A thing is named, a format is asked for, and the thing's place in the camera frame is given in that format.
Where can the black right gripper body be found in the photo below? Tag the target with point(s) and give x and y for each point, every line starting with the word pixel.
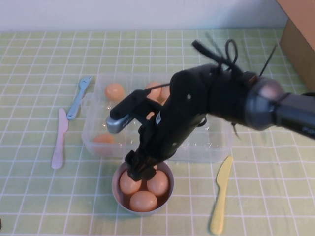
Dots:
pixel 162 137

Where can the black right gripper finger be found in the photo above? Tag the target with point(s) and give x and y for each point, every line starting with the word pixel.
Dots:
pixel 148 172
pixel 134 169

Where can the clear plastic egg box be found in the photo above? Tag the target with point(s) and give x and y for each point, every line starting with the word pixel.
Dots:
pixel 94 118

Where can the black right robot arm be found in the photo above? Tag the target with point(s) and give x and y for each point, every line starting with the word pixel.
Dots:
pixel 290 113

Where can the brown cardboard box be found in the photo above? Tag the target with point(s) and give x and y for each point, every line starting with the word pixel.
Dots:
pixel 300 49

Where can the grey round bowl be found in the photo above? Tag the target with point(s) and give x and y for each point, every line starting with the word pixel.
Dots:
pixel 141 214

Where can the pink plastic knife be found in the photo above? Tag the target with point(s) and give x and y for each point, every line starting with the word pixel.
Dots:
pixel 59 147

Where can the yellow plastic knife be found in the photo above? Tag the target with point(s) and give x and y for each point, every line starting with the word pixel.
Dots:
pixel 219 209

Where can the blue plastic fork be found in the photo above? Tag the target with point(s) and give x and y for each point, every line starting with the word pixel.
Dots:
pixel 73 108

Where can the green checkered tablecloth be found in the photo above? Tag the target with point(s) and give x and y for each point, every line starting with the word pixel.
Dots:
pixel 37 196

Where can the black zip tie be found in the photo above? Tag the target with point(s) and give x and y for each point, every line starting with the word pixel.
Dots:
pixel 269 59

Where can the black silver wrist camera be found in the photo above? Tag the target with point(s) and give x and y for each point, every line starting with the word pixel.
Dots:
pixel 120 124

